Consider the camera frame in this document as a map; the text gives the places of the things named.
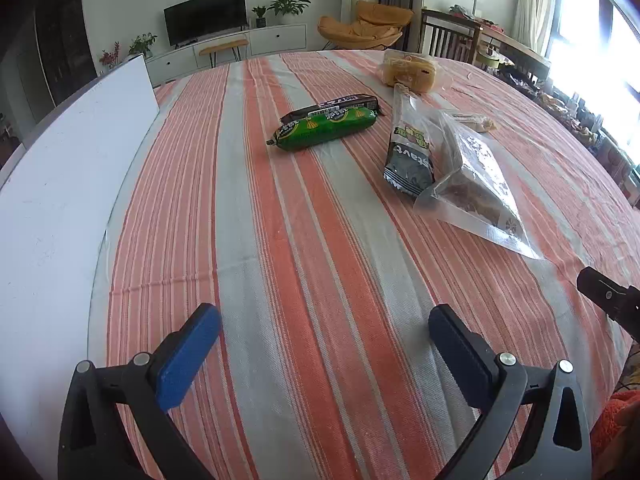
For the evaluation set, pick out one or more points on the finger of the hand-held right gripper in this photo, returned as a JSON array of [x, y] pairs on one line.
[[607, 296]]

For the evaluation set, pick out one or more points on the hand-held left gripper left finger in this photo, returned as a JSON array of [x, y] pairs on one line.
[[185, 360]]

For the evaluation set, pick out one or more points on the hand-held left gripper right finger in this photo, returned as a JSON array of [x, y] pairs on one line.
[[460, 360]]

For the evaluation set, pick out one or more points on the clear bag of brown biscuits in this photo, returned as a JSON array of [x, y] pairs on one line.
[[475, 185]]

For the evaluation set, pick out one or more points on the black snack packet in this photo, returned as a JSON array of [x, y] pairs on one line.
[[409, 170]]

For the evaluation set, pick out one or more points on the white cardboard box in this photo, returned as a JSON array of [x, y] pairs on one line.
[[55, 210]]

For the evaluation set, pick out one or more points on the yellow-green snack packet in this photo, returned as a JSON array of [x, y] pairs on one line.
[[412, 132]]

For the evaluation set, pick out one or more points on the green biscuit pack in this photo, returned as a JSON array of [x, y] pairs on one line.
[[325, 127]]

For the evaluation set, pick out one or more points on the dark brown biscuit pack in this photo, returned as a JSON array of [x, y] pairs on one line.
[[330, 105]]

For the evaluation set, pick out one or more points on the bagged toast bread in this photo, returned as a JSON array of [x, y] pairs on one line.
[[410, 70]]

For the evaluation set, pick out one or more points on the wicker basket of snacks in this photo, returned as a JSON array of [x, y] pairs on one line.
[[555, 105]]

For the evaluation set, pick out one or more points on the orange fleece clothing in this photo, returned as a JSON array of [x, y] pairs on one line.
[[620, 435]]

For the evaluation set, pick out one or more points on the orange striped tablecloth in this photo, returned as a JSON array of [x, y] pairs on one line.
[[325, 240]]

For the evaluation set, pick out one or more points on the dark-framed window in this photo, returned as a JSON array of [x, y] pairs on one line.
[[590, 45]]

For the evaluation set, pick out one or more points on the wooden side table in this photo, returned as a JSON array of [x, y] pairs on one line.
[[515, 50]]

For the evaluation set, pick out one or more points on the white curtain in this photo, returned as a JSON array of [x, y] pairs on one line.
[[534, 0]]

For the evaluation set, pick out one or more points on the wooden slatted chair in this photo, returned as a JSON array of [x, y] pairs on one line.
[[447, 35]]

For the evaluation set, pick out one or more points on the red flower arrangement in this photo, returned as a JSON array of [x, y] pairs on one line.
[[110, 55]]

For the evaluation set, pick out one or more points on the wooden-top stool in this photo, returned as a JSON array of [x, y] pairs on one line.
[[222, 46]]

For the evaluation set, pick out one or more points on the leafy green plant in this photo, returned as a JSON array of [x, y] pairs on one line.
[[142, 44]]

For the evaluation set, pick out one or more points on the dark display cabinet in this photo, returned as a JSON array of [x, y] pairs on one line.
[[65, 50]]

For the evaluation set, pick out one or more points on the white TV cabinet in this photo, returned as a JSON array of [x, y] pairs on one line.
[[275, 37]]

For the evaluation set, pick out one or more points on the black television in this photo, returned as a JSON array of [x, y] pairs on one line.
[[205, 15]]

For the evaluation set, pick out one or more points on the yellow rocking chair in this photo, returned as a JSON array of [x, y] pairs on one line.
[[365, 27]]

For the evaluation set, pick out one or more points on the small potted plant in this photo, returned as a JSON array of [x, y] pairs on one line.
[[259, 16]]

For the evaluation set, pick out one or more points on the large potted plant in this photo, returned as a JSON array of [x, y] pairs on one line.
[[287, 7]]

